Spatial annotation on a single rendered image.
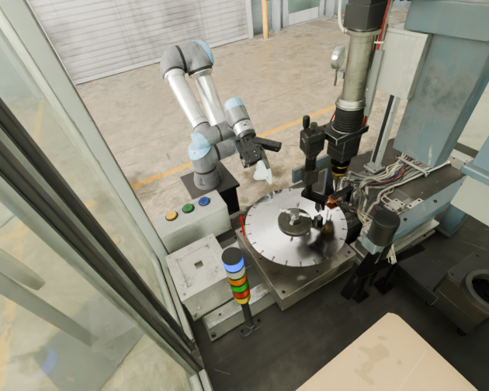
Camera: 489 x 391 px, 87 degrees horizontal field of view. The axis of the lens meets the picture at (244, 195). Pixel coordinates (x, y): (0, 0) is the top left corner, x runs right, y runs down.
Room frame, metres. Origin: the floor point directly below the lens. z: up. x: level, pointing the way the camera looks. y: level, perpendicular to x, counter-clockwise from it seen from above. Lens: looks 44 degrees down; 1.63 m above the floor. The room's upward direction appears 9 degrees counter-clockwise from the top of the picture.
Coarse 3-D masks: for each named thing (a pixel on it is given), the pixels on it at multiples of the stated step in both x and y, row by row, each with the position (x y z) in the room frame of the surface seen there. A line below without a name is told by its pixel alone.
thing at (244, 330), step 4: (256, 316) 0.34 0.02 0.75; (256, 320) 0.32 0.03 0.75; (260, 320) 0.32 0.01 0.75; (244, 324) 0.32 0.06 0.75; (256, 324) 0.31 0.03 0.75; (260, 324) 0.31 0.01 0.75; (240, 328) 0.31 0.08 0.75; (244, 328) 0.31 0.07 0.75; (248, 328) 0.30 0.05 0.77; (252, 328) 0.30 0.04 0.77; (256, 328) 0.30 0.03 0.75; (240, 332) 0.30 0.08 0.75; (244, 332) 0.30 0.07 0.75; (248, 332) 0.29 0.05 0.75; (244, 336) 0.29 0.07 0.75
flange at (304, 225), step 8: (280, 216) 0.57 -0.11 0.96; (288, 216) 0.55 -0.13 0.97; (304, 216) 0.55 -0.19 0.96; (280, 224) 0.53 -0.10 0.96; (288, 224) 0.53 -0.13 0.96; (296, 224) 0.52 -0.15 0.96; (304, 224) 0.52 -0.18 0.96; (288, 232) 0.50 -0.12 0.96; (296, 232) 0.49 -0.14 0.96; (304, 232) 0.49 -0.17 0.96
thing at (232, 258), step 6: (228, 252) 0.32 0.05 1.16; (234, 252) 0.32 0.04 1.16; (240, 252) 0.32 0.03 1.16; (222, 258) 0.31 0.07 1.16; (228, 258) 0.31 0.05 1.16; (234, 258) 0.30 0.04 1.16; (240, 258) 0.30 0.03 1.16; (228, 264) 0.29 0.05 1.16; (234, 264) 0.29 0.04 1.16; (240, 264) 0.30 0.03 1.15; (228, 270) 0.29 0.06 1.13; (234, 270) 0.29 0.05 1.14
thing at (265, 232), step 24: (288, 192) 0.68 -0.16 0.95; (264, 216) 0.59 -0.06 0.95; (312, 216) 0.55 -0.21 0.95; (336, 216) 0.54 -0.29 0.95; (264, 240) 0.49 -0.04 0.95; (288, 240) 0.47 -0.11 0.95; (312, 240) 0.46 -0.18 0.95; (336, 240) 0.45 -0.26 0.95; (288, 264) 0.39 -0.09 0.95; (312, 264) 0.38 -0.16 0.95
